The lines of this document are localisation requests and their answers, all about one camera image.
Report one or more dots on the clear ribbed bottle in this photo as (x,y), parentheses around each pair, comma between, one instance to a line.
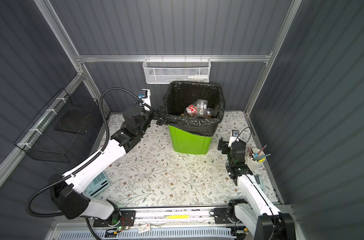
(203,111)

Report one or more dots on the white tag on rail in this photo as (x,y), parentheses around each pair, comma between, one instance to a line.
(144,228)

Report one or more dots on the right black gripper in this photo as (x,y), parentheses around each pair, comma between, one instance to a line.
(225,144)

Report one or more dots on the teal pencil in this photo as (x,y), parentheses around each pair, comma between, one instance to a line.
(261,157)

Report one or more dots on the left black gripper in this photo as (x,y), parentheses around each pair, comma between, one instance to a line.
(155,116)

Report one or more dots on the white wire wall basket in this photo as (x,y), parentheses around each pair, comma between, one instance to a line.
(164,71)

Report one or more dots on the green plastic waste bin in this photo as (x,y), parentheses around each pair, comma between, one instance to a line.
(187,143)

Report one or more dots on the clear bottle red label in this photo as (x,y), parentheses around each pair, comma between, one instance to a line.
(192,110)

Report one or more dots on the grey stapler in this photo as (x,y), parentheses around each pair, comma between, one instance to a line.
(259,182)

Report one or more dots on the black wire wall basket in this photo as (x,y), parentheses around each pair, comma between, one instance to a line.
(66,133)

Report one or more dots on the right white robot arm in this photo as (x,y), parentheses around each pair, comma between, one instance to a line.
(260,216)

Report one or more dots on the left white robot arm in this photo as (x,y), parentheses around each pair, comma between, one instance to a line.
(69,196)

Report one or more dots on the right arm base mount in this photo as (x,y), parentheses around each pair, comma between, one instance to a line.
(224,216)

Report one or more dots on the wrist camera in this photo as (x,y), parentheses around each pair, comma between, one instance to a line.
(234,137)
(145,96)

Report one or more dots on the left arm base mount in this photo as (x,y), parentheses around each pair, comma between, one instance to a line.
(118,219)

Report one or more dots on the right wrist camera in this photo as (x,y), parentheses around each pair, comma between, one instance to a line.
(234,137)

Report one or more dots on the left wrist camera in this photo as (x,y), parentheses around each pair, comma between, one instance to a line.
(145,96)

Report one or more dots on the black bin liner bag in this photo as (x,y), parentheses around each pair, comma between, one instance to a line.
(181,94)

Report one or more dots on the white cup pencil holder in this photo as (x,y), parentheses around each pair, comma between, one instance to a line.
(250,162)

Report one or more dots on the white tube in basket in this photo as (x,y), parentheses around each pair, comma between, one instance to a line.
(199,77)

